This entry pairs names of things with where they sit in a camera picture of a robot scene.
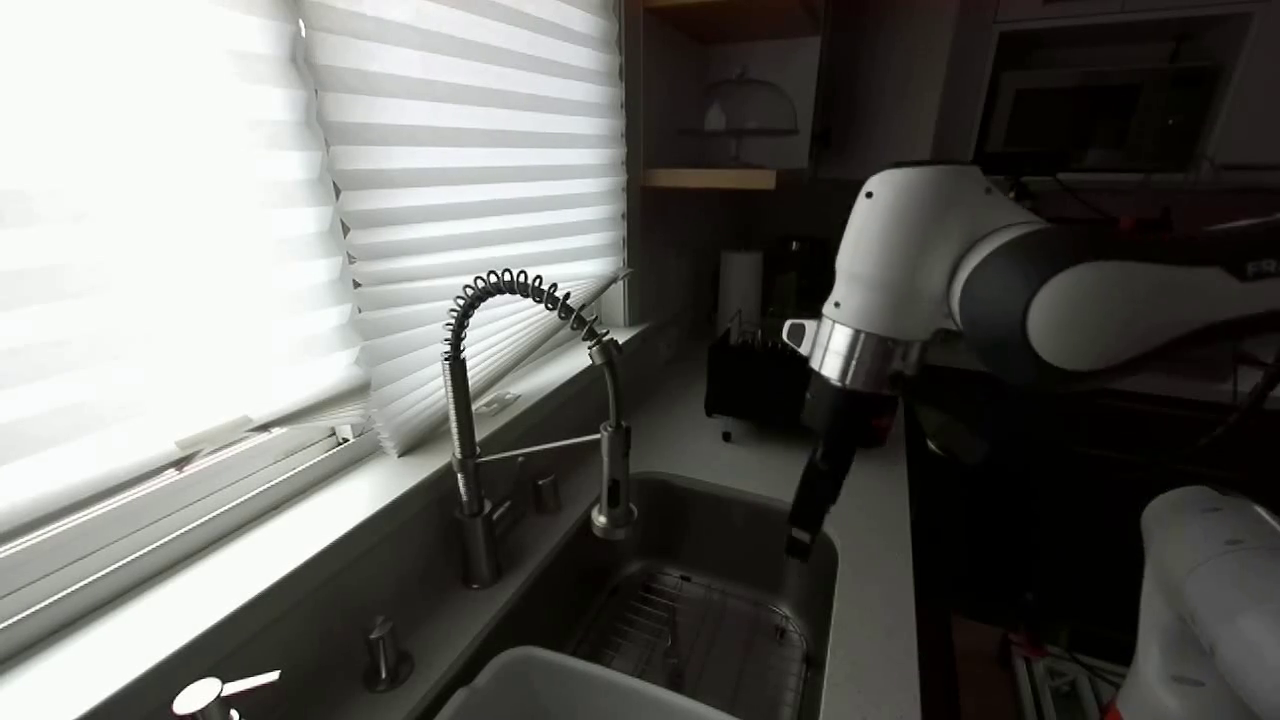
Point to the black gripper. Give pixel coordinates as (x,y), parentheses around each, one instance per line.
(845,412)

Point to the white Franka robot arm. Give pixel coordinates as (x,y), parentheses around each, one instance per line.
(932,240)

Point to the stainless steel sink basin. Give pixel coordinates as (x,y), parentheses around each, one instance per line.
(727,524)

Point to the black utensil caddy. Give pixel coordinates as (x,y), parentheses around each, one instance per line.
(744,381)

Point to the white plastic wash tub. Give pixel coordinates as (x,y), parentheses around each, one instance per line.
(572,684)

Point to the chrome spring neck faucet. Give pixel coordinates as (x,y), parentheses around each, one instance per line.
(461,442)

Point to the glass cake dome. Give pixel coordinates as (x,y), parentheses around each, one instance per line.
(744,114)

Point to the chrome soap dispenser pump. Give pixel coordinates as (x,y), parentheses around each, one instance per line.
(384,658)

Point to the white pleated window blind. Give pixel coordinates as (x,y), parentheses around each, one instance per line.
(464,160)
(147,226)

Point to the dark built-in microwave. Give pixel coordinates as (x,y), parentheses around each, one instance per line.
(1105,94)

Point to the wooden wall shelf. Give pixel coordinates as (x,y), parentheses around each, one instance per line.
(706,178)

